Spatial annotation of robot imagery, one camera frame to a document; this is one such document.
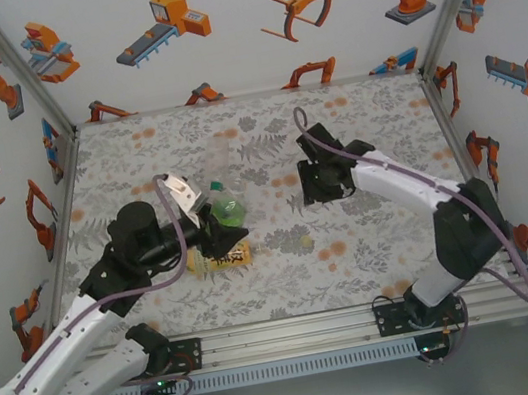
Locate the green label plastic bottle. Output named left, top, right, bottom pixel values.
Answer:
left=206, top=188, right=250, bottom=232

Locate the yellow label tea bottle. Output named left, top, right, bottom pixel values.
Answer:
left=183, top=235, right=270, bottom=277

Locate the clear plastic bottle green band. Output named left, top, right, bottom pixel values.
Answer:
left=195, top=131, right=239, bottom=199

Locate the floral patterned table cover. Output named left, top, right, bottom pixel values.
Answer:
left=13, top=56, right=527, bottom=359

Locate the small circuit board green light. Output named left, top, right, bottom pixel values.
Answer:
left=139, top=373, right=182, bottom=395
left=416, top=336, right=454, bottom=358

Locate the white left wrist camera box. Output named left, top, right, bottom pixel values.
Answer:
left=161, top=166, right=212, bottom=227

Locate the aluminium table side rail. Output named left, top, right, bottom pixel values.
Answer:
left=8, top=126, right=114, bottom=342
left=418, top=66, right=476, bottom=190

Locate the aluminium table end rail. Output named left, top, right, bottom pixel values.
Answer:
left=73, top=63, right=424, bottom=130

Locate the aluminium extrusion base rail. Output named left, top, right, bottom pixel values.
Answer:
left=79, top=277, right=528, bottom=393

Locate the grey slotted cable duct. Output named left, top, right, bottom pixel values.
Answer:
left=86, top=337, right=420, bottom=395

